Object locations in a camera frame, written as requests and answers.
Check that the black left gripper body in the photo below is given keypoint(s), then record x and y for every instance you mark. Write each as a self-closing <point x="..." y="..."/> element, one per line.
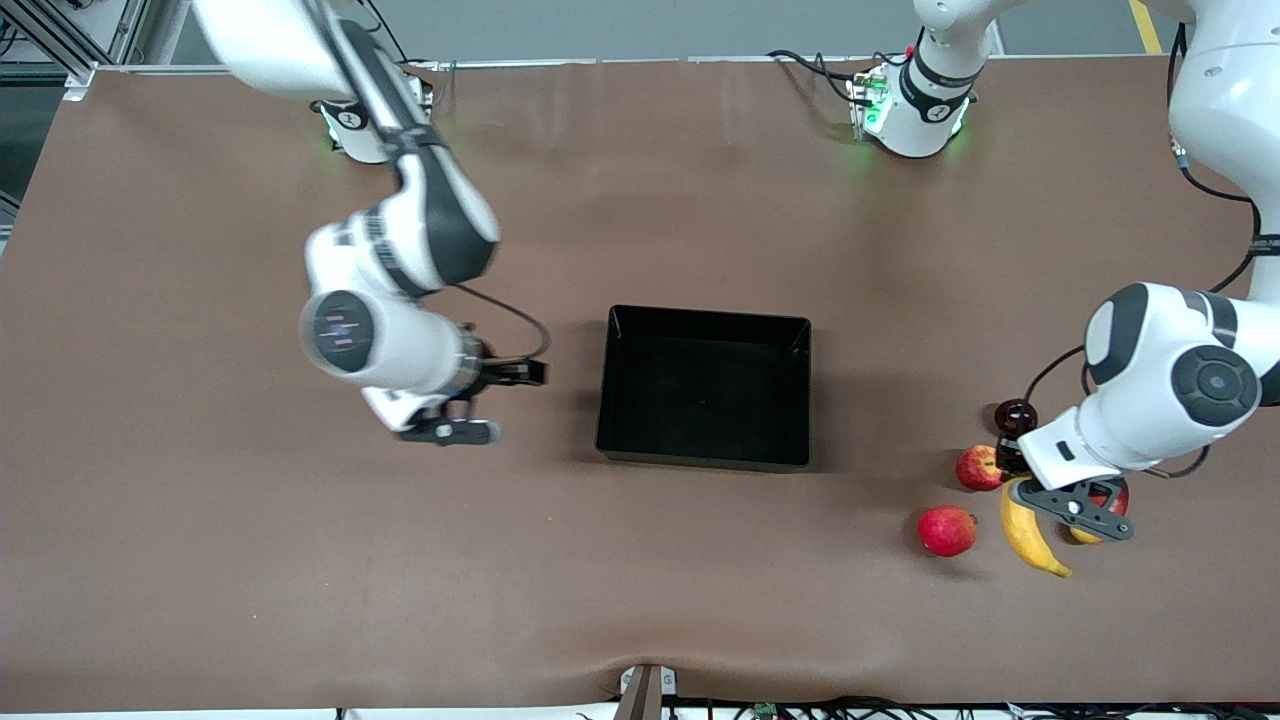
<point x="1012" y="459"/>

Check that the plain round red apple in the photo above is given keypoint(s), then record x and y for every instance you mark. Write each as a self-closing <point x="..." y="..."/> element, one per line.
<point x="946" y="531"/>

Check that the aluminium frame strut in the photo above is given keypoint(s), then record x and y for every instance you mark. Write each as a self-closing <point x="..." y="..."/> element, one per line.
<point x="50" y="35"/>

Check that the large table cover mat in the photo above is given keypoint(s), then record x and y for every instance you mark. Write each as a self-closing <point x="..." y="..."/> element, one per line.
<point x="400" y="550"/>

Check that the red yellow mango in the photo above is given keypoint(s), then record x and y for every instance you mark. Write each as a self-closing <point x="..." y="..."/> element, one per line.
<point x="1120" y="498"/>

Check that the red yellow striped apple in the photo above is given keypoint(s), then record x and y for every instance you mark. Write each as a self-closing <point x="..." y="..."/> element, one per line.
<point x="978" y="468"/>

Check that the small green circuit board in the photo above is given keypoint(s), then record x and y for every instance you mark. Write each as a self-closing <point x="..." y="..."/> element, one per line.
<point x="766" y="711"/>

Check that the black plastic tray box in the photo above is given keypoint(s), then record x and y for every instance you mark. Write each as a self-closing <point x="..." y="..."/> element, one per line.
<point x="700" y="400"/>

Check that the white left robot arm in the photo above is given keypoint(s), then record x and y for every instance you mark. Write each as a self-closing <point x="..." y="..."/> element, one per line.
<point x="1225" y="110"/>

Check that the yellow banana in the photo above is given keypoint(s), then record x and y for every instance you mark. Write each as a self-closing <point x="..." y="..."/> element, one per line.
<point x="1030" y="545"/>

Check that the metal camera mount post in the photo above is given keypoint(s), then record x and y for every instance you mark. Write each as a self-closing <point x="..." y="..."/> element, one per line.
<point x="645" y="695"/>

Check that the dark purple plum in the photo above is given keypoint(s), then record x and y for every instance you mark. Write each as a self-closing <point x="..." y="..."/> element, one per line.
<point x="1016" y="415"/>

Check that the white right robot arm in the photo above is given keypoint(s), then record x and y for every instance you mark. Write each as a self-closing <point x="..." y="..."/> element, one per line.
<point x="400" y="340"/>

